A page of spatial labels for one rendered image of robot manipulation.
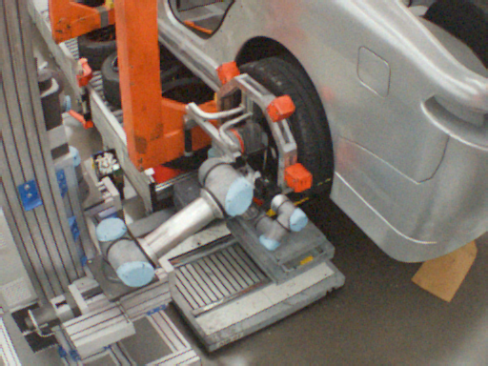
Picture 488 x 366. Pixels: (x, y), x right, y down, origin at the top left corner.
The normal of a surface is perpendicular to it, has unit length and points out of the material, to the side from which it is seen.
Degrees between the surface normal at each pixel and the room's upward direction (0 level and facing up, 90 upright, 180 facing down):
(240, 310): 0
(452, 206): 91
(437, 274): 1
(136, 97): 90
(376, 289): 0
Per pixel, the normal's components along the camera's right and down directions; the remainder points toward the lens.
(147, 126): 0.53, 0.56
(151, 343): 0.00, -0.75
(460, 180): -0.15, 0.65
